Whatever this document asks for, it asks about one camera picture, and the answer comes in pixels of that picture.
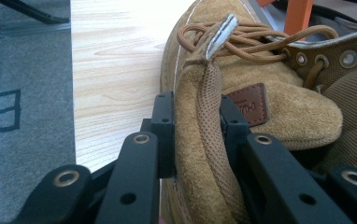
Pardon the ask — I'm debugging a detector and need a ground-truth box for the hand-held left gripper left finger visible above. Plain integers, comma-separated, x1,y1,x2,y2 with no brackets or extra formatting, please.
96,91,176,224

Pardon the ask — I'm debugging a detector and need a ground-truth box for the black tripod stand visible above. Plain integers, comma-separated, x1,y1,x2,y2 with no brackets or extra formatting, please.
0,0,71,38

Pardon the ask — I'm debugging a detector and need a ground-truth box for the black tape floor marking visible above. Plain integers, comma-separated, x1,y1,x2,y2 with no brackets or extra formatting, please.
0,89,22,135

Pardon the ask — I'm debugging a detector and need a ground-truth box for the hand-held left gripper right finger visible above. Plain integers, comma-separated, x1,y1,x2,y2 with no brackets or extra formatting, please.
220,94,352,224

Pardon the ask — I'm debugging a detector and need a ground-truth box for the tan suede boot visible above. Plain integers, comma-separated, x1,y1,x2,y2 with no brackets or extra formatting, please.
159,0,357,224

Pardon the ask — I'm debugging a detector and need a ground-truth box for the white two-tier shoe rack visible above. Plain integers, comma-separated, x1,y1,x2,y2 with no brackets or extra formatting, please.
248,0,357,42

